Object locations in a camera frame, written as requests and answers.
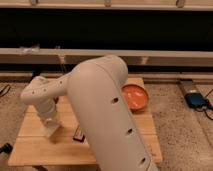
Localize dark red screwdriver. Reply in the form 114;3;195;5
53;97;59;104

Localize white sponge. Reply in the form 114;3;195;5
44;125;60;138

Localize blue device on floor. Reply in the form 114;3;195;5
185;93;206;108

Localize wooden table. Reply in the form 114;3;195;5
7;77;164;167

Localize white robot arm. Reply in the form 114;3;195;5
21;55;158;171

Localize black object on floor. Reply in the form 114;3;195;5
0;143;13;154

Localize red chocolate bar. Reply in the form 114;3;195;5
73;127;85;142

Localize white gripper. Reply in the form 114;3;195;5
37;105;60;127

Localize orange ceramic bowl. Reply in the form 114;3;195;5
122;84;149;111

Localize black cable left floor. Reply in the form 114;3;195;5
0;83;12;98

